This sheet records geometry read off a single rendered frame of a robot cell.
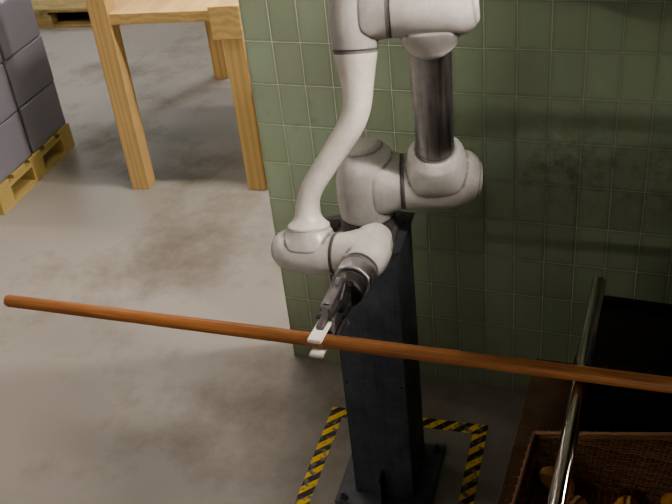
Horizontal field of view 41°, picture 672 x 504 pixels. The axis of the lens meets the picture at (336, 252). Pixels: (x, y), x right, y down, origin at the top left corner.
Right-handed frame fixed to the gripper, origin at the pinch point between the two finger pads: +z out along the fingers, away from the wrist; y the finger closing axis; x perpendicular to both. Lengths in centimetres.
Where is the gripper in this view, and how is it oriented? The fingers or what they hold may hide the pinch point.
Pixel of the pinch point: (320, 339)
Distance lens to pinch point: 186.2
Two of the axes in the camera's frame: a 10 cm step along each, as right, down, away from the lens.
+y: 1.0, 8.3, 5.4
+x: -9.4, -1.0, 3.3
